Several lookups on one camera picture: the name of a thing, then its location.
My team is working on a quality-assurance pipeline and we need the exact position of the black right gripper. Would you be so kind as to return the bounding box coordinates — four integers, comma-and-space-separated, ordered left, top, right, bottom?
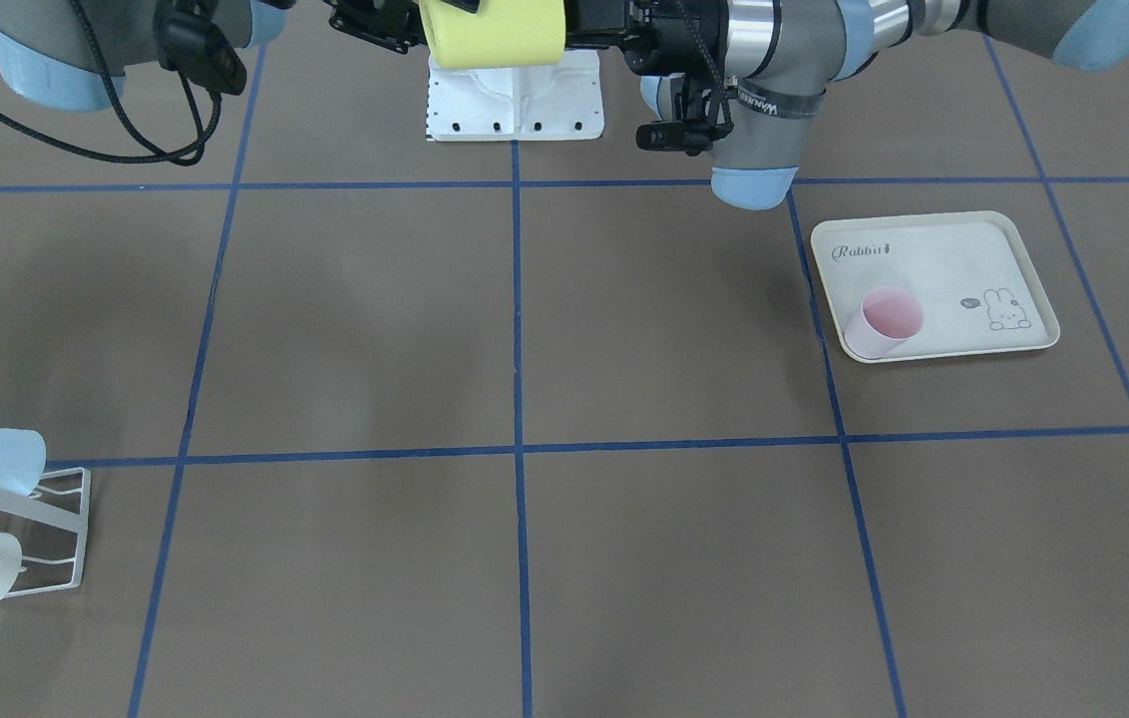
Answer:
324, 1, 427, 55

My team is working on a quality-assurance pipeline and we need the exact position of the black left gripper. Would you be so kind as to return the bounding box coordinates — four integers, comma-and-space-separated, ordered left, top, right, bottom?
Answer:
565, 1, 725, 76

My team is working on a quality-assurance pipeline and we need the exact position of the yellow cup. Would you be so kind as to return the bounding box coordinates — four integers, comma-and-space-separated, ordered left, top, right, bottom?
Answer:
419, 1, 567, 70

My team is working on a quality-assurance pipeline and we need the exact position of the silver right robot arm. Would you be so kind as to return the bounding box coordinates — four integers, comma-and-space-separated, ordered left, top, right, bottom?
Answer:
0, 1, 294, 113

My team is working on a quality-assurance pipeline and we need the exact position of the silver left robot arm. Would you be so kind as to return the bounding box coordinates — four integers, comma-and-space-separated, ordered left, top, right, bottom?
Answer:
565, 1, 1129, 210

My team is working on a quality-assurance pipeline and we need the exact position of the pink cup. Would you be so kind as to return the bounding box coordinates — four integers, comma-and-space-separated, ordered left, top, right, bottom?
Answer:
842, 284, 926, 362

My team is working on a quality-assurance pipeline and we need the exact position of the cream plastic tray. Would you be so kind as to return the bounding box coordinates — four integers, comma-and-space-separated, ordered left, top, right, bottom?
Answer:
811, 210, 1061, 364

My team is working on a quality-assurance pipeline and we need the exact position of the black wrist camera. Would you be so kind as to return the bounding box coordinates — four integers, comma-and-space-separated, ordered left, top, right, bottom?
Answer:
634, 119, 734, 158

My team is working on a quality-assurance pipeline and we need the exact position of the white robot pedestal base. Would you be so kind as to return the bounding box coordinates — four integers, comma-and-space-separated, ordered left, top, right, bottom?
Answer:
425, 50, 605, 143

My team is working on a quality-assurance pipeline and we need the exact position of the white wire cup rack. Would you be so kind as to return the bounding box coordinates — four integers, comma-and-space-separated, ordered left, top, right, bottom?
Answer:
0, 469, 91, 599

